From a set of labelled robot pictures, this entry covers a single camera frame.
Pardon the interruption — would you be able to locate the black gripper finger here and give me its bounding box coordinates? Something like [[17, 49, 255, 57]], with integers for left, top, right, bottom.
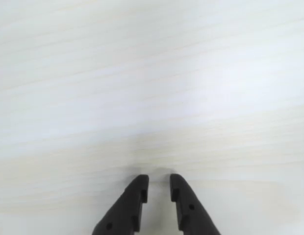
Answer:
[[169, 173, 222, 235], [92, 174, 150, 235]]

